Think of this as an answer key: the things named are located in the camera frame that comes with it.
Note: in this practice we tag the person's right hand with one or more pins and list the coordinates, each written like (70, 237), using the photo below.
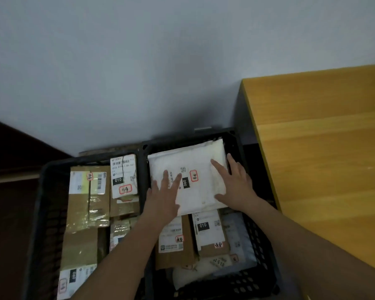
(237, 190)

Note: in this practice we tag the person's left hand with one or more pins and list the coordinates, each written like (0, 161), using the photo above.
(162, 206)

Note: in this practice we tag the person's right thumb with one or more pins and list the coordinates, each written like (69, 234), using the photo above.
(219, 171)

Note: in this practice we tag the person's left fingers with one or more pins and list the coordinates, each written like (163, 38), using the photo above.
(166, 184)

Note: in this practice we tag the white padded mailer parcel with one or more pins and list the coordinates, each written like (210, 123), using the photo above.
(197, 171)

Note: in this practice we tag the person's left forearm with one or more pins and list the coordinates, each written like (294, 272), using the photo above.
(122, 256)

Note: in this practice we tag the person's right forearm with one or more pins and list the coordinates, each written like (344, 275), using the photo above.
(293, 246)

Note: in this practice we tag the small white-labelled cardboard box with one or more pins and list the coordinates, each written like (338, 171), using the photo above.
(123, 176)

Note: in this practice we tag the cardboard box with white label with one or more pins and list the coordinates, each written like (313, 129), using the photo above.
(211, 234)

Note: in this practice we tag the brown cardboard envelope parcel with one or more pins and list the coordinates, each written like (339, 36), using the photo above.
(175, 246)

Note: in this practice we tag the small tape-wrapped cardboard box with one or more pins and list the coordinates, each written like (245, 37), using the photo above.
(120, 229)

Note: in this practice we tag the grey plastic mailer bag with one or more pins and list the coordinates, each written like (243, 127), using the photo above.
(237, 234)

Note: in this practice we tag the black plastic crate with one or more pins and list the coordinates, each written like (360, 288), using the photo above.
(261, 246)
(45, 215)

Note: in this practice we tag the tall taped cardboard box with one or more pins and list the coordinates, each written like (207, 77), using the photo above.
(81, 203)

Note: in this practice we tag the white plastic mailer bag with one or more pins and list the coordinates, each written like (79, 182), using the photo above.
(200, 270)

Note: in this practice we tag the long cardboard box white label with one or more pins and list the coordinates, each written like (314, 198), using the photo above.
(78, 253)

